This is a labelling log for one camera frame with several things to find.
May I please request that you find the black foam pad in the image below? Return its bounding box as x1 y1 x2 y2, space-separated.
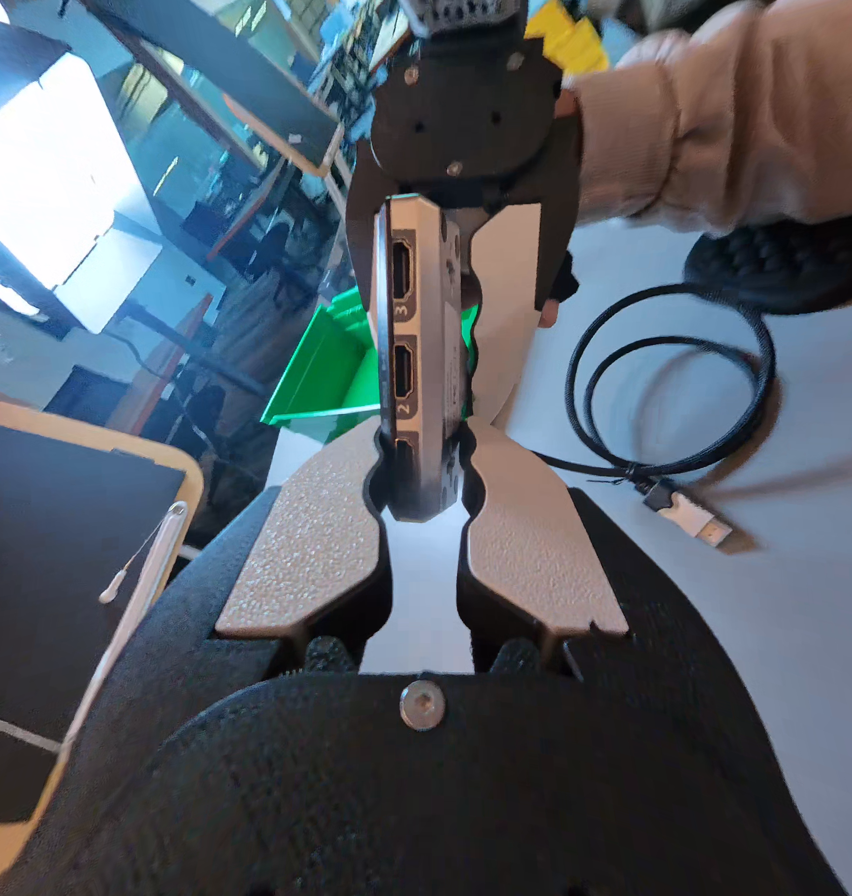
683 217 852 319

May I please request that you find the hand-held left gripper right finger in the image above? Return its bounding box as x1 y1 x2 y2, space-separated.
457 420 631 645

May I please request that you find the black HDMI switch box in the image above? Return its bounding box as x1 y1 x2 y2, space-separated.
374 196 472 522

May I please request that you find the green plastic bin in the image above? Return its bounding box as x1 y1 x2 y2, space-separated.
261 273 483 428

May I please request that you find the bright softbox light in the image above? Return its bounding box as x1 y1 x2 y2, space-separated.
0 21 168 337

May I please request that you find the person's right forearm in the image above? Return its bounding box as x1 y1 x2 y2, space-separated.
563 0 852 232

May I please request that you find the black panel with wooden rim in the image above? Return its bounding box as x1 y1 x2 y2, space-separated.
83 0 345 179
0 399 205 830

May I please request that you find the black braided cable silver plug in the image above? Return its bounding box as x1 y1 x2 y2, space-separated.
538 285 780 554

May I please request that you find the white tipped pin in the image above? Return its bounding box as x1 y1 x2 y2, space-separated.
99 502 189 606

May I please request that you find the yellow plastic bin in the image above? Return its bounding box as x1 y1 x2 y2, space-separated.
524 0 616 74

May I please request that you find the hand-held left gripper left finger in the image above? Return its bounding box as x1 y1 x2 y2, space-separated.
216 425 394 645

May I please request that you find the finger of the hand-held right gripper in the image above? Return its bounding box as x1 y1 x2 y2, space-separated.
345 175 392 344
461 203 567 428

